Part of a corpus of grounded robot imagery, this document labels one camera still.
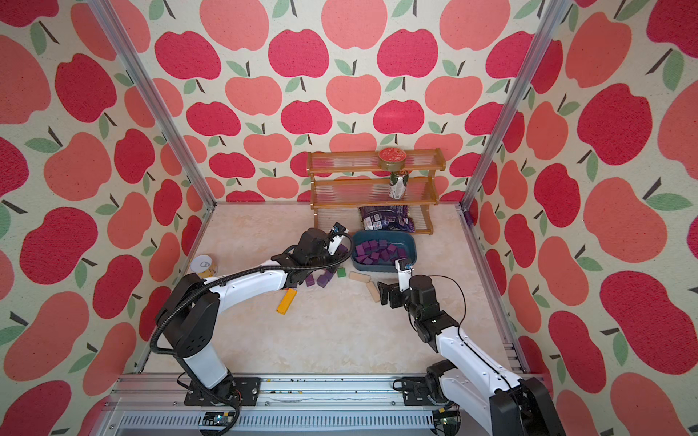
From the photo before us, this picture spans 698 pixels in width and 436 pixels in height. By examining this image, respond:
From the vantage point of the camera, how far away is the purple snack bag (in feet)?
3.50

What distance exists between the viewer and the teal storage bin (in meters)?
1.02

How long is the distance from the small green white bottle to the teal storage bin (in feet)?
0.56

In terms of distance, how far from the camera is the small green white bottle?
0.97m

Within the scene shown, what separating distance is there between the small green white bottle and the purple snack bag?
→ 0.39 feet
